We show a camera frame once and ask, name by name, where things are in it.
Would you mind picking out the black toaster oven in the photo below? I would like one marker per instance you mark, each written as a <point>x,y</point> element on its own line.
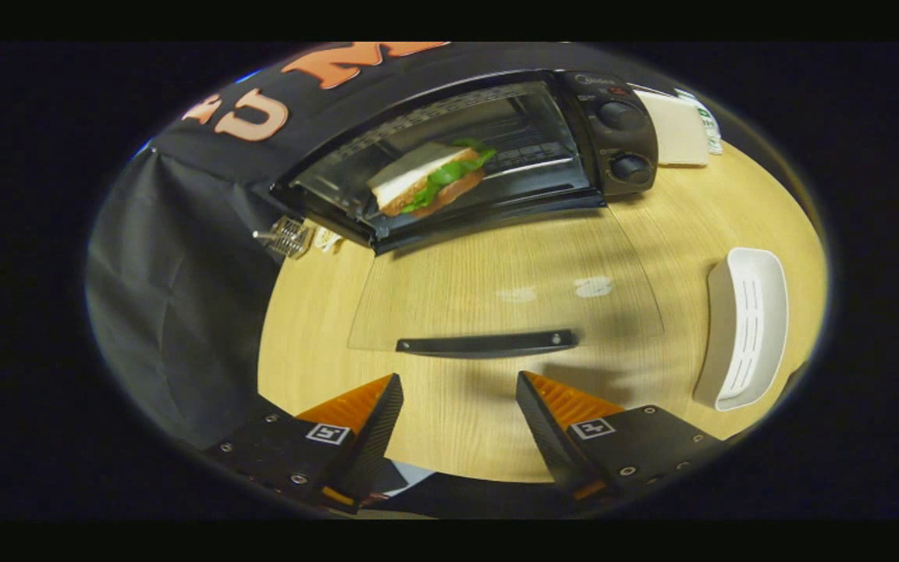
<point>574,97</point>

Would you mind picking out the white box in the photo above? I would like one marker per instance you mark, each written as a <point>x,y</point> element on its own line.
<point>680,129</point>

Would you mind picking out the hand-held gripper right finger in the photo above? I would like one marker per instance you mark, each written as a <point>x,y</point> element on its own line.
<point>547,437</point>

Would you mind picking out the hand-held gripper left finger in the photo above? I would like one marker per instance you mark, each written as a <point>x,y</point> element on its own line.
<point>375,437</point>

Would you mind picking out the small white object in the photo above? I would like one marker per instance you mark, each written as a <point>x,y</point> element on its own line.
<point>329,239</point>

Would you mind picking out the white bottle with green label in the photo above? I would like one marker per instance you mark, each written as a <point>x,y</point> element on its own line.
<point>707,125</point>

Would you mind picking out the lettuce and ham sandwich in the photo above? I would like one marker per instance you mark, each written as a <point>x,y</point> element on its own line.
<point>426,183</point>

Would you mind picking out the white slotted tray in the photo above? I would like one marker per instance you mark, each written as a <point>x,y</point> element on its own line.
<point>750,328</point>

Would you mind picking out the black oven knob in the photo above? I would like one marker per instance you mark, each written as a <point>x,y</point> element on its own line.
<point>621,115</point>
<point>631,168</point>

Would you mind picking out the clear glass cup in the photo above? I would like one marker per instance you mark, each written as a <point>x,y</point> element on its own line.
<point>287,236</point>

